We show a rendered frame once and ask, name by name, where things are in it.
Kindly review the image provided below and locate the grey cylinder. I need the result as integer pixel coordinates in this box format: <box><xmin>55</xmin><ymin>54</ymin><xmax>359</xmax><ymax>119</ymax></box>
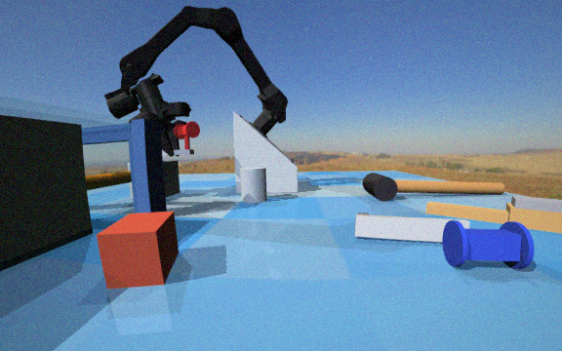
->
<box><xmin>240</xmin><ymin>168</ymin><xmax>266</xmax><ymax>204</ymax></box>

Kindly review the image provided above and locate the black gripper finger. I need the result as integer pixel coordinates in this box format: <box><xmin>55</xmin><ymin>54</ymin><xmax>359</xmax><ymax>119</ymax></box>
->
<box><xmin>168</xmin><ymin>131</ymin><xmax>180</xmax><ymax>150</ymax></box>
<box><xmin>161</xmin><ymin>125</ymin><xmax>175</xmax><ymax>157</ymax></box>

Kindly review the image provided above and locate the black-headed mallet with wooden handle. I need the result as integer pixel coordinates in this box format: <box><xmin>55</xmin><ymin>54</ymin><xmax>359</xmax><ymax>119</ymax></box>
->
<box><xmin>363</xmin><ymin>173</ymin><xmax>505</xmax><ymax>202</ymax></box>

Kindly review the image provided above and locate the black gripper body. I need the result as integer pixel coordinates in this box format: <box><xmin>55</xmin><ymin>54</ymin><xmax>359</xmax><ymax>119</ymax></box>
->
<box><xmin>131</xmin><ymin>96</ymin><xmax>187</xmax><ymax>133</ymax></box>

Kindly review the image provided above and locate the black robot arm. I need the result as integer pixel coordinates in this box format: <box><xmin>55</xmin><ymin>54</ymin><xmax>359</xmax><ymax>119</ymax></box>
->
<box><xmin>104</xmin><ymin>6</ymin><xmax>288</xmax><ymax>137</ymax></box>

